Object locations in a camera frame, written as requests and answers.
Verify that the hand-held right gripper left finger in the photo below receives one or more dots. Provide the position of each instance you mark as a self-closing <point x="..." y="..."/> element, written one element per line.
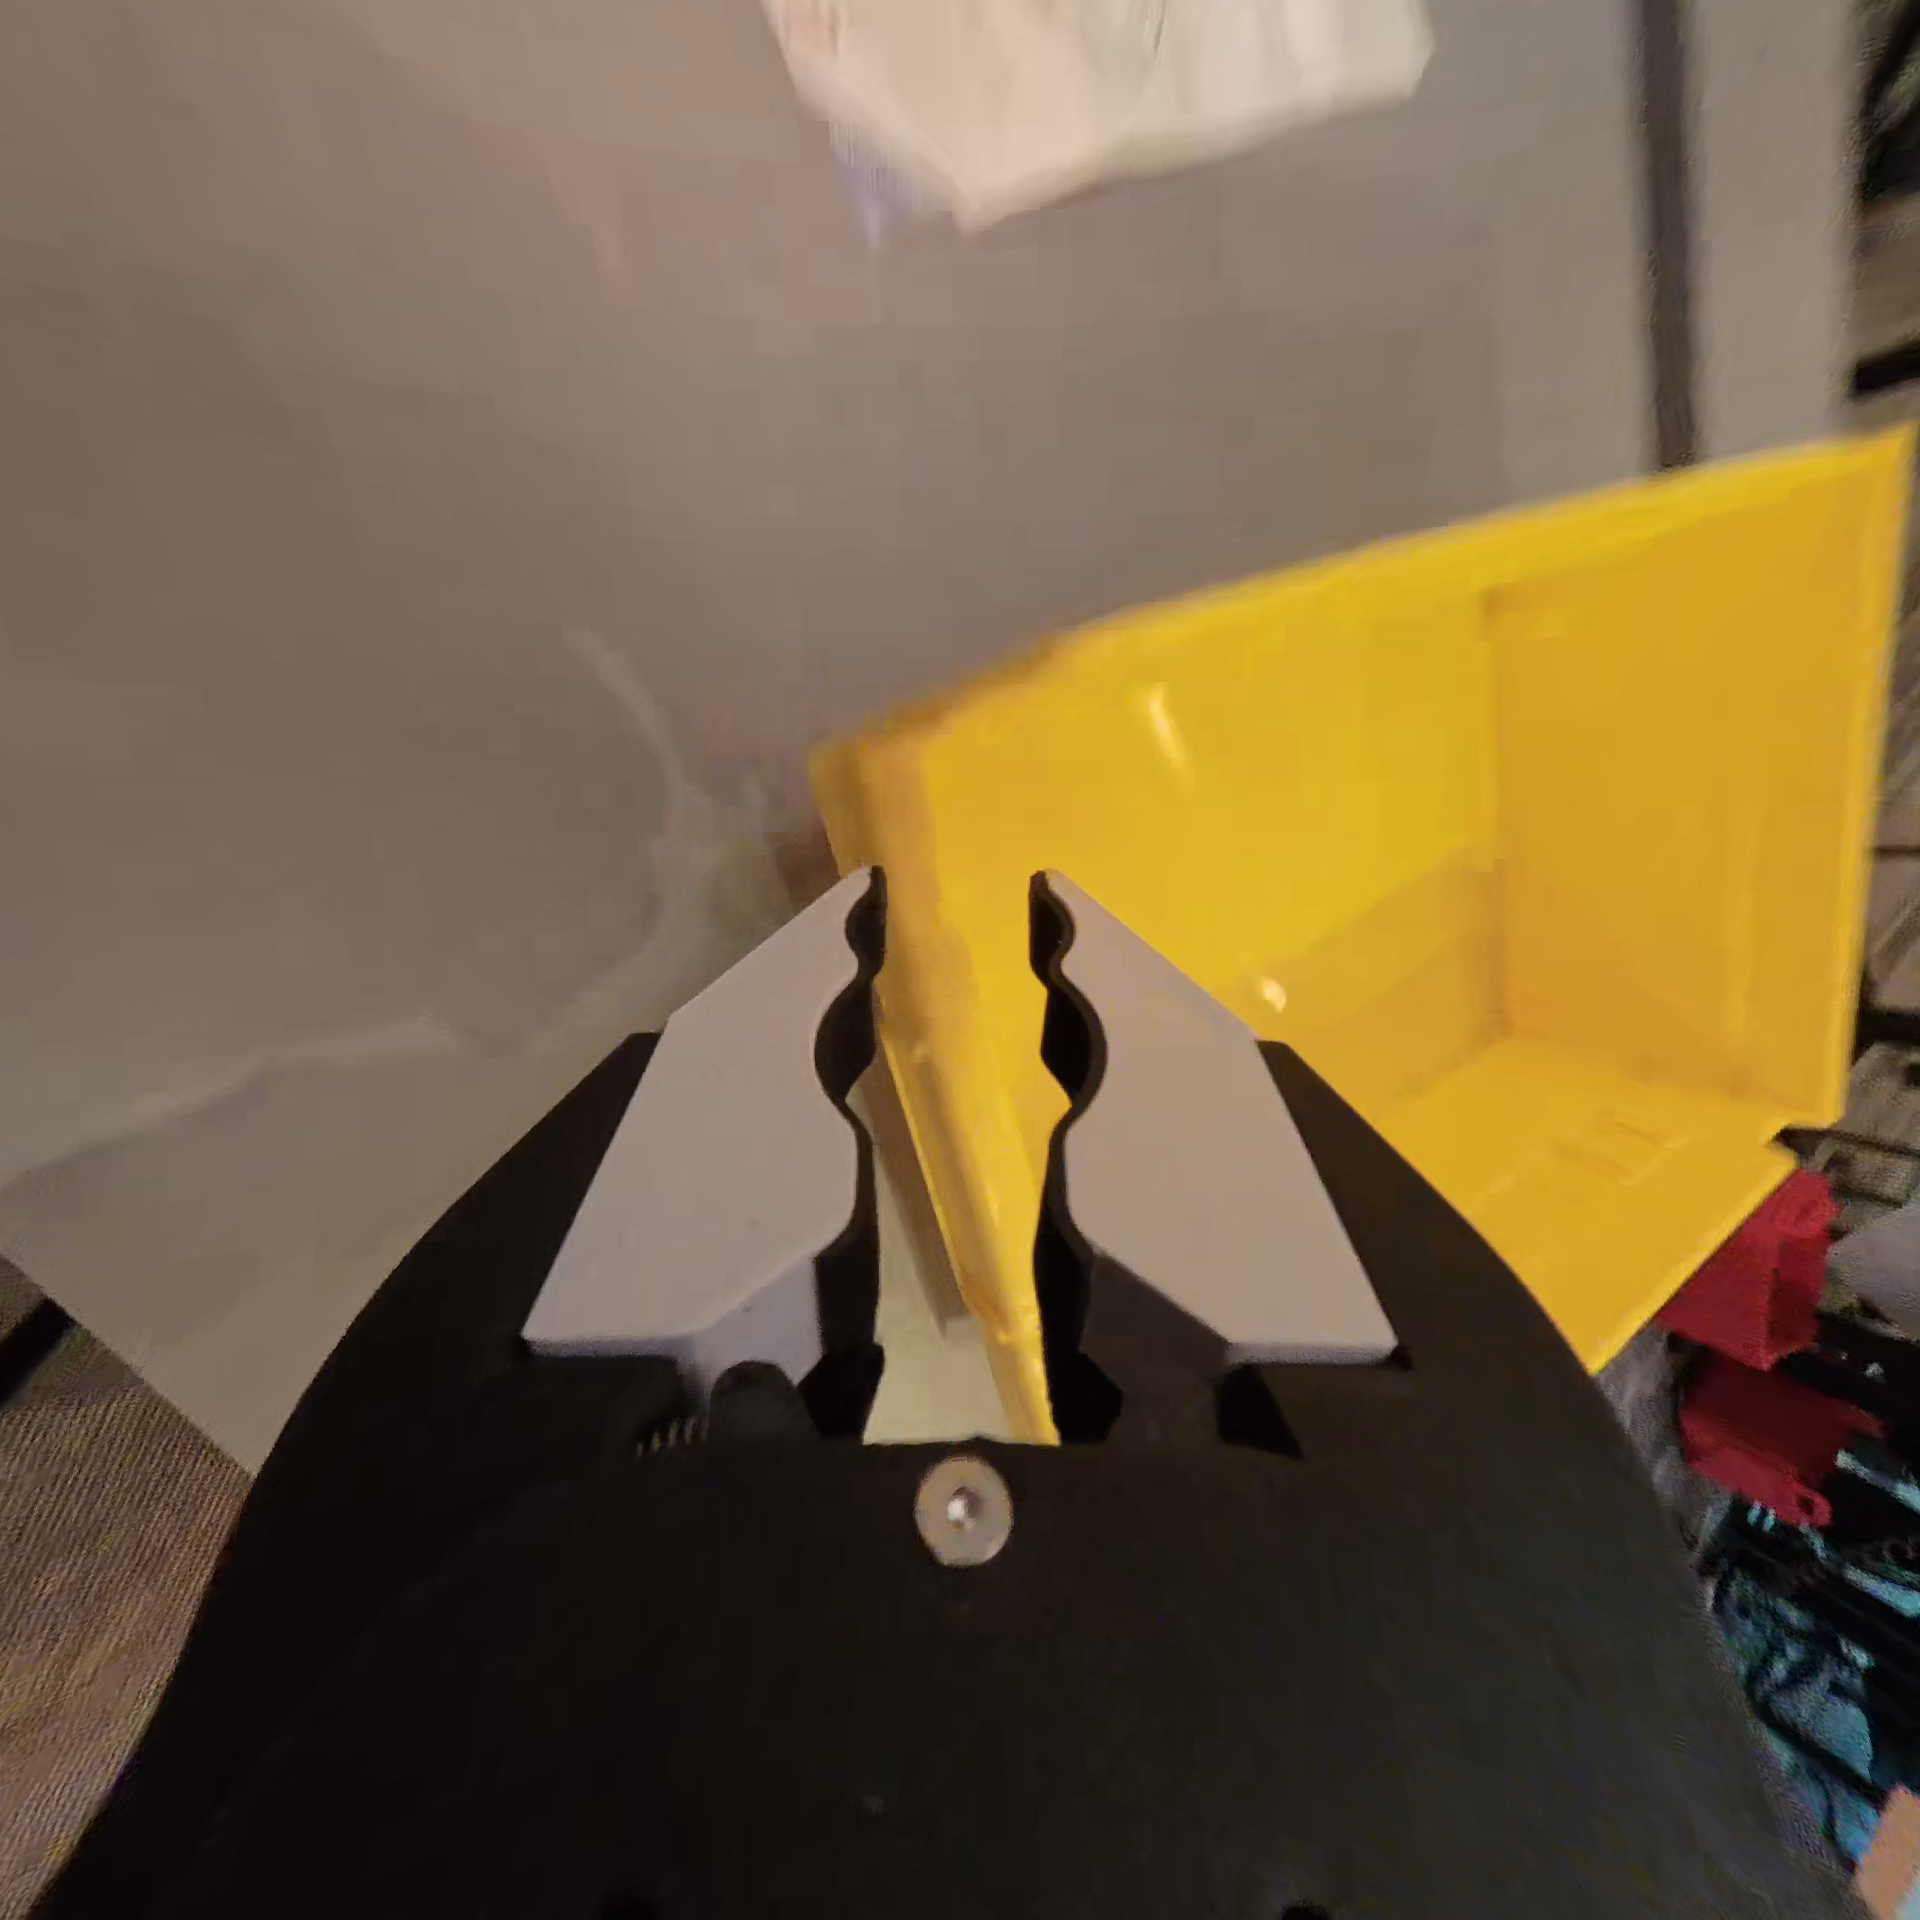
<point x="691" y="1201"/>

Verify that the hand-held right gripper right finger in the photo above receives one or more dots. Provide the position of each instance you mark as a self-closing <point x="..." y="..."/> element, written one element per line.
<point x="1214" y="1201"/>

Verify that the yellow plastic bin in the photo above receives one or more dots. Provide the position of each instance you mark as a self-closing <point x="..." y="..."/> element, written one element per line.
<point x="1275" y="780"/>

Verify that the red plastic part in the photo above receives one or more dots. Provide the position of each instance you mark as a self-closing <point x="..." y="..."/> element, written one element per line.
<point x="1754" y="1350"/>

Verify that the white blurred paper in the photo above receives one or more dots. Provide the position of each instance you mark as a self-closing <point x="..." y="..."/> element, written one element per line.
<point x="1111" y="91"/>

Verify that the dark vertical post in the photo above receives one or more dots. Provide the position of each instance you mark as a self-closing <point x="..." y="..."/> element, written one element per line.
<point x="1668" y="224"/>

